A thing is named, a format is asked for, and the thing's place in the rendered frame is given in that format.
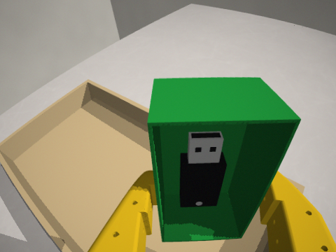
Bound black usb stick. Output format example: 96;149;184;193
180;132;227;207

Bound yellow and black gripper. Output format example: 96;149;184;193
88;170;336;252

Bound green box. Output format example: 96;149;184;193
148;77;301;242

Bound tan open tray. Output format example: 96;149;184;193
0;79;269;252

